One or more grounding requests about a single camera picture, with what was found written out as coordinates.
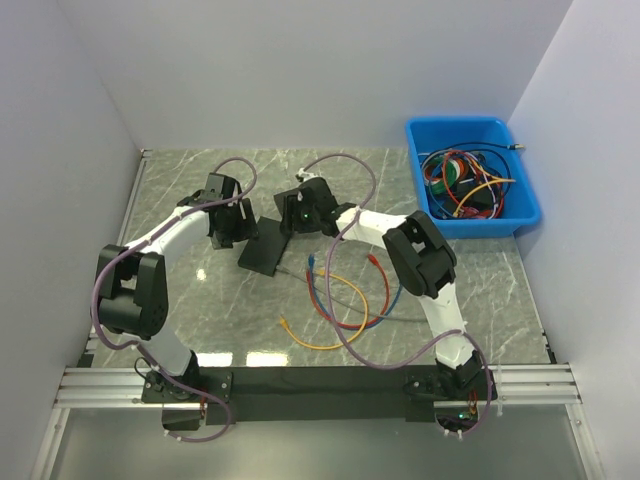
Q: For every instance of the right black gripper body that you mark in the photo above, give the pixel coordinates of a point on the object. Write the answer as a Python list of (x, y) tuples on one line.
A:
[(309, 219)]

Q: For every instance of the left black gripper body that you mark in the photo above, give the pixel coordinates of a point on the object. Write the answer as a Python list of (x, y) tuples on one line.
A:
[(231, 232)]

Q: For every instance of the black network switch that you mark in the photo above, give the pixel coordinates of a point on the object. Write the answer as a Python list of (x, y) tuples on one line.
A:
[(262, 255), (280, 198)]

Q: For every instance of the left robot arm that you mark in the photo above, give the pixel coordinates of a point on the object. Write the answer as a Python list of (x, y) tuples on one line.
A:
[(130, 297)]

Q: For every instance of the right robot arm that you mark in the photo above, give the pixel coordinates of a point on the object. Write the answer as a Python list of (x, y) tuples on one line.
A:
[(423, 261)]

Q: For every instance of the blue plastic bin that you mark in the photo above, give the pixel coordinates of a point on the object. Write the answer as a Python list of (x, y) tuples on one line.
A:
[(468, 176)]

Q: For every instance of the black mounting base bar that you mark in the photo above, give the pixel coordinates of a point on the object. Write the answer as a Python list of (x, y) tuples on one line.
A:
[(257, 394)]

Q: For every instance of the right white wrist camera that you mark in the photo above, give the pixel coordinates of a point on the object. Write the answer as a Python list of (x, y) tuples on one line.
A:
[(303, 175)]

